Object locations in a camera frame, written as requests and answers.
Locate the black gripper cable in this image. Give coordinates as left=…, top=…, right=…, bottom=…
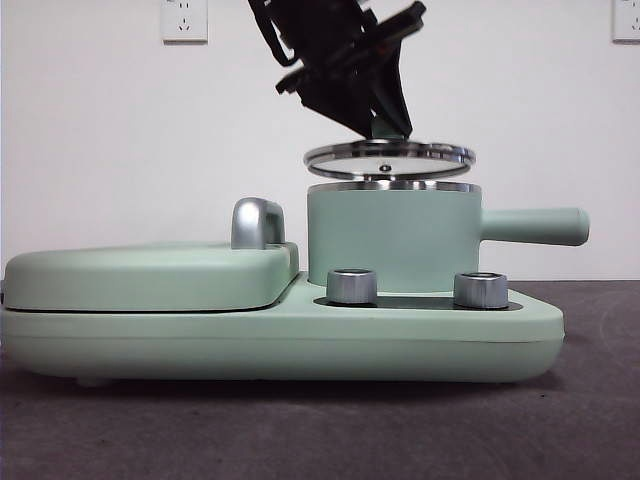
left=253, top=0, right=297, bottom=67

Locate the mint green hinged cooker cover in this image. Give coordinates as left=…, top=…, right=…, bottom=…
left=3, top=241, right=302, bottom=313

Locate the white wall socket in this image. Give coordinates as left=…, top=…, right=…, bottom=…
left=612, top=0, right=640, bottom=46
left=160, top=0, right=210, bottom=46

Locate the mint green cooker base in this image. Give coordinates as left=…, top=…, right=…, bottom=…
left=0, top=285, right=567, bottom=389

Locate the mint green handled pot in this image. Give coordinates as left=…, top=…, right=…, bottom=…
left=305, top=180, right=592, bottom=295

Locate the silver control knob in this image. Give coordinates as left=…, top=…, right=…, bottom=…
left=326, top=268, right=380, bottom=307
left=453, top=272, right=511, bottom=309

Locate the silver cover handle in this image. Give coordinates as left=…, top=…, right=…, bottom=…
left=230, top=198, right=288, bottom=250

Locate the glass lid with green knob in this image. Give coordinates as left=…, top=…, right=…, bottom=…
left=303, top=117, right=476, bottom=181

